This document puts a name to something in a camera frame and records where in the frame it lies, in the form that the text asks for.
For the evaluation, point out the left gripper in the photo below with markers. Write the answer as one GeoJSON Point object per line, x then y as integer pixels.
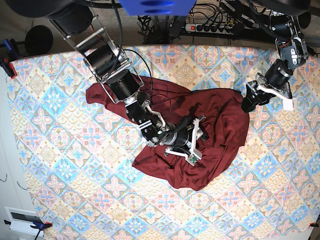
{"type": "Point", "coordinates": [275, 78]}

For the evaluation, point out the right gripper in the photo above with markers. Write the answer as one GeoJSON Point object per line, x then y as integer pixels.
{"type": "Point", "coordinates": [185, 139]}

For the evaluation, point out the dark red t-shirt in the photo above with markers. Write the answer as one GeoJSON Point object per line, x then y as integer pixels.
{"type": "Point", "coordinates": [225, 123]}

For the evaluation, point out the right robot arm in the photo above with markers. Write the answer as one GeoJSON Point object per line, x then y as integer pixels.
{"type": "Point", "coordinates": [110, 65]}

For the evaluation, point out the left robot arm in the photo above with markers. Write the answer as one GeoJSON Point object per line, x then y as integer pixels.
{"type": "Point", "coordinates": [284, 26]}

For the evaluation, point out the white power strip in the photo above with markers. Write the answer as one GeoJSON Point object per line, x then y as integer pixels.
{"type": "Point", "coordinates": [208, 28]}

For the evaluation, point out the patterned tile tablecloth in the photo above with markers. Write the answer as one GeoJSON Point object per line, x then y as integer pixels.
{"type": "Point", "coordinates": [77, 162]}

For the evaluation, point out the orange clamp lower right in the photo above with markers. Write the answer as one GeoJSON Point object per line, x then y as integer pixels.
{"type": "Point", "coordinates": [314, 225]}

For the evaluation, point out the blue orange clamp lower left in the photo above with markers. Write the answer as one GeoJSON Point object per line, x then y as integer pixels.
{"type": "Point", "coordinates": [41, 225]}

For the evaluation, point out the blue orange clamp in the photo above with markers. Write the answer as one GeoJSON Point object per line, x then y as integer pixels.
{"type": "Point", "coordinates": [41, 225]}
{"type": "Point", "coordinates": [12, 55]}

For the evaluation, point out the blue orange clamp upper left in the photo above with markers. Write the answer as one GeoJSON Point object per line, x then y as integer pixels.
{"type": "Point", "coordinates": [12, 55]}

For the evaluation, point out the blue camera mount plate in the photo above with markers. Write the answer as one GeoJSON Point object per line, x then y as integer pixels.
{"type": "Point", "coordinates": [157, 7]}

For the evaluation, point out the white wall outlet box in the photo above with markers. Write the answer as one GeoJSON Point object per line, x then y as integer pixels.
{"type": "Point", "coordinates": [22, 220]}

